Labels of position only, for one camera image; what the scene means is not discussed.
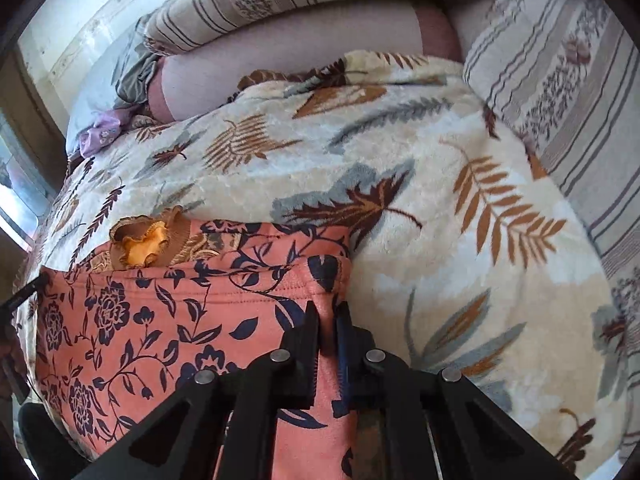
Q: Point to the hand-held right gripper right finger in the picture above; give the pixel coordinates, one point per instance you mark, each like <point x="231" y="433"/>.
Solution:
<point x="344" y="356"/>

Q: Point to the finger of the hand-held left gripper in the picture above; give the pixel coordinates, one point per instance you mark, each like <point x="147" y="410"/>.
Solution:
<point x="27" y="292"/>

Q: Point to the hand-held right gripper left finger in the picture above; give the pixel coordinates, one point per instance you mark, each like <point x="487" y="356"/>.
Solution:
<point x="304" y="341"/>

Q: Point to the orange floral garment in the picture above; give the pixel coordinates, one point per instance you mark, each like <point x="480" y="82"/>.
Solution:
<point x="150" y="320"/>

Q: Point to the patterned glass window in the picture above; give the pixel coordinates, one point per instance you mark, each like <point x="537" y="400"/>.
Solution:
<point x="20" y="195"/>

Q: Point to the purple floral cloth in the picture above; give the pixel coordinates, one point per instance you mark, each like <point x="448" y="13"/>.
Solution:
<point x="100" y="132"/>

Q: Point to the pale blue pillow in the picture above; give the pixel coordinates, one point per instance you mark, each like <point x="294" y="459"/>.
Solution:
<point x="95" y="105"/>

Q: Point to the cream leaf-print blanket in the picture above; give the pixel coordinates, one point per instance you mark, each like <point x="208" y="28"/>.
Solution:
<point x="400" y="160"/>

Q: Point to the grey satin cloth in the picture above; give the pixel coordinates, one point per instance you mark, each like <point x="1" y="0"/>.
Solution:
<point x="141" y="75"/>

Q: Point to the pink blanket roll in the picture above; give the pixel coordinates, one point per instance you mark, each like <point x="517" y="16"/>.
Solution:
<point x="280" y="45"/>

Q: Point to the striped floral square pillow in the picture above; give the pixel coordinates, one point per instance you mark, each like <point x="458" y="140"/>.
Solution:
<point x="560" y="90"/>

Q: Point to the pink bolster cushion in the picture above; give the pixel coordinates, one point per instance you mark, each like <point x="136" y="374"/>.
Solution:
<point x="471" y="25"/>

